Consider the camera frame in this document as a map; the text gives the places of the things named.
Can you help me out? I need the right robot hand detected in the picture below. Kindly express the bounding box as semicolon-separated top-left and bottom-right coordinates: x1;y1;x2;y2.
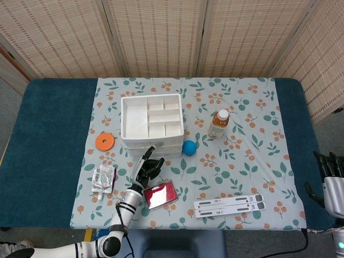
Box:
305;150;344;216

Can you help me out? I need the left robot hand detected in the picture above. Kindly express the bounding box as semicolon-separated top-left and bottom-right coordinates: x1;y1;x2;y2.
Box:
131;146;165;193

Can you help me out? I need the clear plastic drawer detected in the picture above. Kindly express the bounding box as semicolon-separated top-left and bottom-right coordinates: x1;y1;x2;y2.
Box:
126;147;184;154
125;141;184;149
127;152;184;159

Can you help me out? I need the white drawer organizer box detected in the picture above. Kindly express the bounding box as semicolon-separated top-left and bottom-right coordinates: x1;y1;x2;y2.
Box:
120;93;186;159

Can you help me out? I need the red card holder case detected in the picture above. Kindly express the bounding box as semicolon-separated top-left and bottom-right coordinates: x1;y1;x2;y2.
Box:
141;179;180;210

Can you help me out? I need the clear plastic packet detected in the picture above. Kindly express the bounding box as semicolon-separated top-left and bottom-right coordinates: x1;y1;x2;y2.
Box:
91;164;117;200

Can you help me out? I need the blue rubber ball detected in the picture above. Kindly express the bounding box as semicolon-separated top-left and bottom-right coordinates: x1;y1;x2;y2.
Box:
182;140;198;157

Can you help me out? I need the orange disc with hole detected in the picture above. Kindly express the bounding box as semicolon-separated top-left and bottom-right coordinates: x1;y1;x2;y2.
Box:
95;132;117;152

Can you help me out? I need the grey blue chair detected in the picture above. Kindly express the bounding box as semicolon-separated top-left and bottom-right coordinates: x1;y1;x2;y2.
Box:
128;230;228;258

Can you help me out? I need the floral leaf print tablecloth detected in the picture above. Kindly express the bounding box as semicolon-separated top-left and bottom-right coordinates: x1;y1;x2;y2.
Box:
69;77;307;231

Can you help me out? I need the tea bottle white cap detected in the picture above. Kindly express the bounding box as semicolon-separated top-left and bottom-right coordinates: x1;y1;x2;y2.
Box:
207;109;230;140

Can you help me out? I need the white folded laptop stand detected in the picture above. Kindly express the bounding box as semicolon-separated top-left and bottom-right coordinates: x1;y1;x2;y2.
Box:
193;194;267;219

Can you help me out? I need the teal plush table cover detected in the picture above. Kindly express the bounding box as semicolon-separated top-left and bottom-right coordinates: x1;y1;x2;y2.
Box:
0;77;338;232

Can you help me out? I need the woven bamboo folding screen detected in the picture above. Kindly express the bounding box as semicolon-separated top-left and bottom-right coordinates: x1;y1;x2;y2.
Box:
0;0;344;126

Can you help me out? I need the person's white shoe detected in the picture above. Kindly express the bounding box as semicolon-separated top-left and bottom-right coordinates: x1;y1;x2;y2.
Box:
0;240;35;249

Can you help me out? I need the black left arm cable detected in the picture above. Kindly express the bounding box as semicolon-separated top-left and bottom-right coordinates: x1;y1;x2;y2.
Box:
114;203;134;258

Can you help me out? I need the black floor cable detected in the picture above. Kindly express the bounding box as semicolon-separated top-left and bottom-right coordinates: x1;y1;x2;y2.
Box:
268;228;310;258

